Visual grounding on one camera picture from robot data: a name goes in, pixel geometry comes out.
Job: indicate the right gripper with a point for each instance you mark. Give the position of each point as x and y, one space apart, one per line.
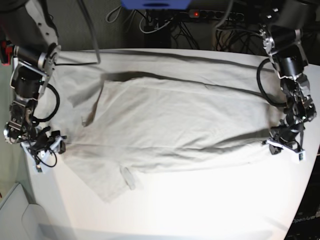
44 147

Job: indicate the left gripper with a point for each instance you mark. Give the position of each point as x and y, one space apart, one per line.
285 138

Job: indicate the white t-shirt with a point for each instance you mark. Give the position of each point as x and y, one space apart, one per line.
144 111

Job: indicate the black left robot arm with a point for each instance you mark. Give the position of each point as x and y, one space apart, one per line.
281 30

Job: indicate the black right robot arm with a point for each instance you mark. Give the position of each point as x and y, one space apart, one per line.
28 34

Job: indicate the white plastic bin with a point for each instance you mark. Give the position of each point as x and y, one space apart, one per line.
21 220

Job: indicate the red and blue tools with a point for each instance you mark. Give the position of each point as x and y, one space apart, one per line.
6 52

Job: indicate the white power strip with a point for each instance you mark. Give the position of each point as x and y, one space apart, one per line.
215 15

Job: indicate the blue box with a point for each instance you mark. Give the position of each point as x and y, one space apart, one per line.
155 4

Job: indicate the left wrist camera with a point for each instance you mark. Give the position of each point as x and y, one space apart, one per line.
300 156

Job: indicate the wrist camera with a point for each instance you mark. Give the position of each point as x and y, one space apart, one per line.
39 169
300 156

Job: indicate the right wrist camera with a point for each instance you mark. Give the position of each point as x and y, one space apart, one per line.
39 169

